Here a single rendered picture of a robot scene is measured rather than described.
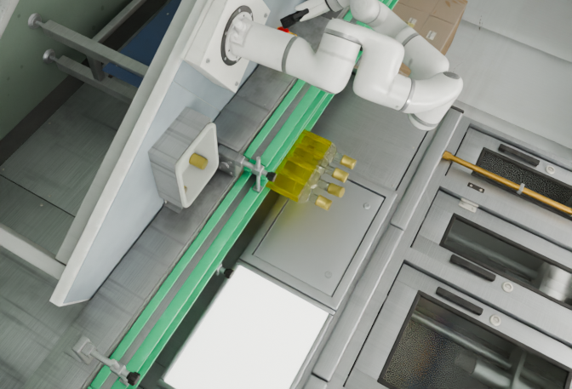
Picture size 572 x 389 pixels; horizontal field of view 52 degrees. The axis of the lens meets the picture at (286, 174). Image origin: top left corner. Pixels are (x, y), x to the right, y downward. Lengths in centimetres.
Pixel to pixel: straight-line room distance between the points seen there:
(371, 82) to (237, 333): 82
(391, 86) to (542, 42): 607
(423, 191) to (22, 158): 137
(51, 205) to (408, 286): 118
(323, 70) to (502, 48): 586
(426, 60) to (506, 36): 575
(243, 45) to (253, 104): 36
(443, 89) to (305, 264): 71
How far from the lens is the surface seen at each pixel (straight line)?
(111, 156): 154
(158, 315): 163
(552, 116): 674
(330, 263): 186
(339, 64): 141
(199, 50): 144
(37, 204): 209
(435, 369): 186
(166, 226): 170
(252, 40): 148
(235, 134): 174
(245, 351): 175
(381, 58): 143
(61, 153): 217
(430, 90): 148
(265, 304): 179
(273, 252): 186
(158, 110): 147
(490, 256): 205
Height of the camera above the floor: 141
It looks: 13 degrees down
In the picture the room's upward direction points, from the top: 116 degrees clockwise
